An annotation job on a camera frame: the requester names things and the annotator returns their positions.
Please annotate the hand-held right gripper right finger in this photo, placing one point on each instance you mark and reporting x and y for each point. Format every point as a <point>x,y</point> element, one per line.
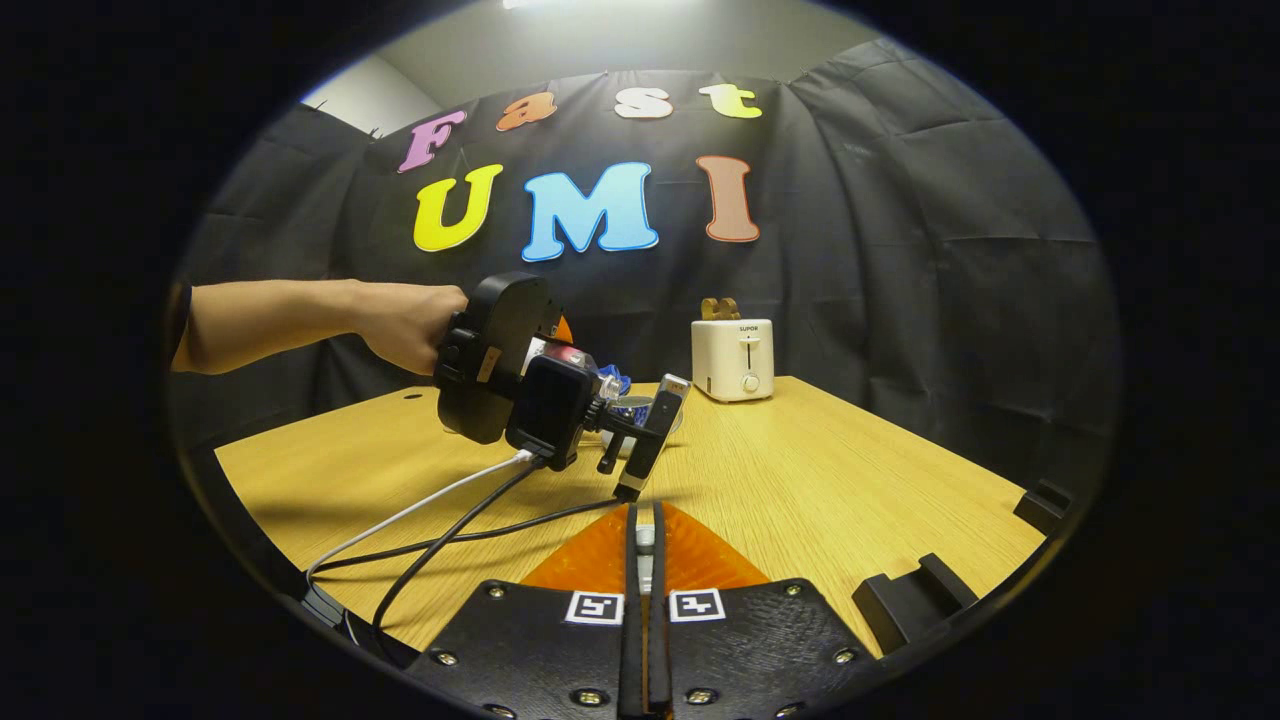
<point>658,640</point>

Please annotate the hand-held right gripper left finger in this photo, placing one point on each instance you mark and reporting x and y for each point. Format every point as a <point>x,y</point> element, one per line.
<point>630,640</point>

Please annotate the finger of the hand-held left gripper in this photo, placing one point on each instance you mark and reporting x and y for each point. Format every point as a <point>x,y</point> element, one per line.
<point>563,332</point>
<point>655,430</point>

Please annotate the blue folded towel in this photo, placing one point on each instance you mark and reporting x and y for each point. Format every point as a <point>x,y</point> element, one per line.
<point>620,381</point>

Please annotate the white toaster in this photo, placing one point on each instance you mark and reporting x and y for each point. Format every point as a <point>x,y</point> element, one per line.
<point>732,360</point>

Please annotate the black backdrop cloth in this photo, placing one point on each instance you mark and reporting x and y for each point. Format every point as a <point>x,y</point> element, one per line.
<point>900,250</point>

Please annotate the ceiling light panel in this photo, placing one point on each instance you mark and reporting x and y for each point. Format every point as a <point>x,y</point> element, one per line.
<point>525,4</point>

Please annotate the black table edge bracket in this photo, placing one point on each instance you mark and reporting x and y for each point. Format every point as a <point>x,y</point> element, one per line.
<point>1042,508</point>
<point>905,600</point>

